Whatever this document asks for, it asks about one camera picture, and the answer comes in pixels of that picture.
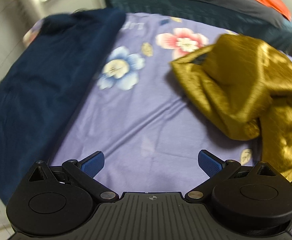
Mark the gold satin jacket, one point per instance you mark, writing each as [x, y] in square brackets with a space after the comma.
[243, 86]

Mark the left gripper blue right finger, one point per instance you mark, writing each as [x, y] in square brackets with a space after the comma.
[210, 163]

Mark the purple floral bed sheet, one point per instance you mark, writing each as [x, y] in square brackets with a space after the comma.
[139, 116]

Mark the navy blue folded garment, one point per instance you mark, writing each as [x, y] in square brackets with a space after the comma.
[45, 86]

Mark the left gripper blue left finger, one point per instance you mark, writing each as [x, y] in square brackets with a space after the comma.
[92, 164]

